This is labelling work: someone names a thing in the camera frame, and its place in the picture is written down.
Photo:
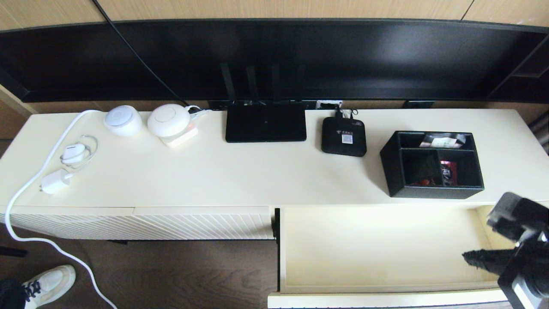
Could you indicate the black TV foot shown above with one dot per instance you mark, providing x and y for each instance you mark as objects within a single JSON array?
[{"x": 418, "y": 104}]

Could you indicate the black router with antennas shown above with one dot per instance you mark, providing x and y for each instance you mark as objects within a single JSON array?
[{"x": 266, "y": 124}]

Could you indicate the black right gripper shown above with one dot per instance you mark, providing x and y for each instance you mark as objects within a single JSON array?
[{"x": 536, "y": 257}]

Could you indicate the large white round hub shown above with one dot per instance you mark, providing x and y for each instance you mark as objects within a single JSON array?
[{"x": 168, "y": 119}]

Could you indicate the small white oval charger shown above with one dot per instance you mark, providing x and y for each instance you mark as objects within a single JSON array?
[{"x": 75, "y": 152}]

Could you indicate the white charger adapter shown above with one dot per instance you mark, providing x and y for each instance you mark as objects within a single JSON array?
[{"x": 55, "y": 182}]

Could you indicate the white black flat packet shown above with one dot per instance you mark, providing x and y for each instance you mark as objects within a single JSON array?
[{"x": 444, "y": 141}]

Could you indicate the red Nescafe sachet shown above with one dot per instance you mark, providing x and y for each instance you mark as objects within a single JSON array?
[{"x": 448, "y": 171}]

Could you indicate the small white dome speaker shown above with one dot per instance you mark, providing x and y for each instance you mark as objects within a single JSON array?
[{"x": 123, "y": 121}]

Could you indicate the dark trouser leg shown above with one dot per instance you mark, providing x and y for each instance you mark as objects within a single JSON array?
[{"x": 8, "y": 296}]

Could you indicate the red sachet white label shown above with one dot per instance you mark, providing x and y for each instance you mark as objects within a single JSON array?
[{"x": 422, "y": 182}]

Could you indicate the white wall socket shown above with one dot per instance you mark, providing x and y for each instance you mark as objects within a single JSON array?
[{"x": 328, "y": 105}]

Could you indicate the black organizer box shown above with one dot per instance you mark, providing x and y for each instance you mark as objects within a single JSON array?
[{"x": 390, "y": 167}]

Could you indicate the cream ribbed cabinet panel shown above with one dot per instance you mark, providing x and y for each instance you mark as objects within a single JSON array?
[{"x": 201, "y": 223}]

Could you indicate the white ribbed cabinet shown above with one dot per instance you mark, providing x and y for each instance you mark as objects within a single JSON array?
[{"x": 257, "y": 180}]

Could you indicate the black flat television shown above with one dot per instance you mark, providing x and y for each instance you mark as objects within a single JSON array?
[{"x": 343, "y": 56}]

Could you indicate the cream drawer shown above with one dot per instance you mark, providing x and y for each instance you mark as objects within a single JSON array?
[{"x": 386, "y": 249}]

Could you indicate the black set-top box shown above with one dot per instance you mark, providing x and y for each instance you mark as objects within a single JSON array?
[{"x": 343, "y": 148}]

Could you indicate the green white sachet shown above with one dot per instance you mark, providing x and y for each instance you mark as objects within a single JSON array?
[{"x": 424, "y": 167}]

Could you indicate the white plug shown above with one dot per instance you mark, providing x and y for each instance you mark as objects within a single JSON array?
[{"x": 199, "y": 114}]

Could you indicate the white cube power strip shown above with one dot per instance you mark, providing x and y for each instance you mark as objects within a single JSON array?
[{"x": 185, "y": 136}]

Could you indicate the grey curtain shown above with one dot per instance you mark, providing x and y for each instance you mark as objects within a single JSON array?
[{"x": 541, "y": 133}]

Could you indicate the white sneaker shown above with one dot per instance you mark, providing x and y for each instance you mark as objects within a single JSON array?
[{"x": 49, "y": 285}]

